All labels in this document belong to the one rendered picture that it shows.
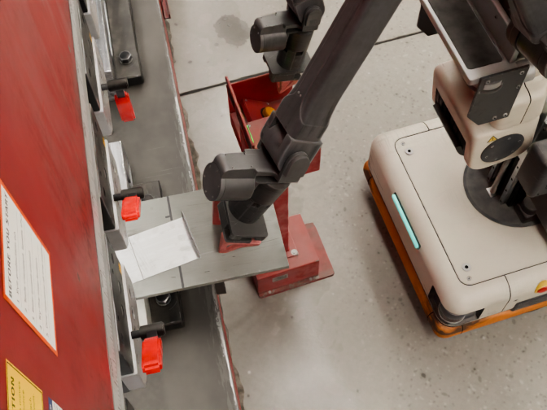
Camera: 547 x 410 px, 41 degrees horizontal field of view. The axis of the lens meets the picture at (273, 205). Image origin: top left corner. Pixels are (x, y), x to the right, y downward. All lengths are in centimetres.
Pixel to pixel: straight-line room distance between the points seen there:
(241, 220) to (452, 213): 108
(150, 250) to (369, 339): 112
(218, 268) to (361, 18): 50
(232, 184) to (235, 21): 191
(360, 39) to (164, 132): 67
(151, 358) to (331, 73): 43
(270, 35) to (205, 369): 66
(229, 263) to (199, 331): 16
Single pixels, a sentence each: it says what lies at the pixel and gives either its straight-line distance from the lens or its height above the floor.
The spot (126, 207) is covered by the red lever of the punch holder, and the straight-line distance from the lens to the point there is 94.
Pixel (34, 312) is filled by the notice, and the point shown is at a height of 166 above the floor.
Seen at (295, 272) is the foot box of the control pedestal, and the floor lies 9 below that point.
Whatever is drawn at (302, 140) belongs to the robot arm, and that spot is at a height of 126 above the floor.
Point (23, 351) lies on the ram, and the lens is 48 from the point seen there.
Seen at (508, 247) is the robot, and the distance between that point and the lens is 212.
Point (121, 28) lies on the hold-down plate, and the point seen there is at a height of 91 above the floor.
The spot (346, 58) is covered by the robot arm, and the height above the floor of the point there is 137.
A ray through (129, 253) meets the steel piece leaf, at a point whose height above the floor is 100.
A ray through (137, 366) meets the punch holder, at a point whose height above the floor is 125.
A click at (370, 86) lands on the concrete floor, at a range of 272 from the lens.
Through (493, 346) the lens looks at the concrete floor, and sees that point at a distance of 230.
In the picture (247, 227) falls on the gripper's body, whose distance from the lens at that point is 115.
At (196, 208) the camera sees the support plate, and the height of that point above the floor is 100.
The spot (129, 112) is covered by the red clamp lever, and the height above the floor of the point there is 118.
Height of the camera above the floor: 211
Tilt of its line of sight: 61 degrees down
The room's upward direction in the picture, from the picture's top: 2 degrees counter-clockwise
